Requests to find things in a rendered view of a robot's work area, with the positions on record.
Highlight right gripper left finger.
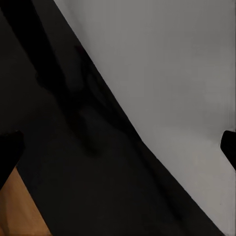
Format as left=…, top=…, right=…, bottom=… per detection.
left=0, top=131, right=26, bottom=190

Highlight monitor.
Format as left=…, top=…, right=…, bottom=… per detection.
left=0, top=0, right=236, bottom=236

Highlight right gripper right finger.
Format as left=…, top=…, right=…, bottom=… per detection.
left=220, top=131, right=236, bottom=170

